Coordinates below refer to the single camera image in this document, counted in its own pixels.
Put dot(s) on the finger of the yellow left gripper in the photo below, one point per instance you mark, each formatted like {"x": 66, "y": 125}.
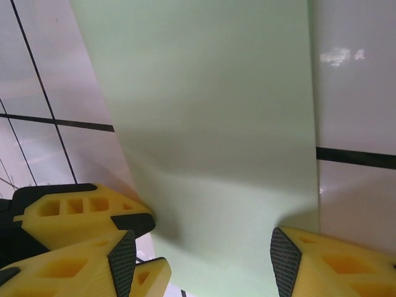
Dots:
{"x": 154, "y": 278}
{"x": 77, "y": 222}

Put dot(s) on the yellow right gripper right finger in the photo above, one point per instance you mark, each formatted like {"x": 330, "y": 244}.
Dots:
{"x": 340, "y": 269}

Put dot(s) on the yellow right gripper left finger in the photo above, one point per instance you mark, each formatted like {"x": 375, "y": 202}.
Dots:
{"x": 62, "y": 272}

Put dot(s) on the light green cloth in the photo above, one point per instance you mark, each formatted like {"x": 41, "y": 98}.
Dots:
{"x": 201, "y": 92}

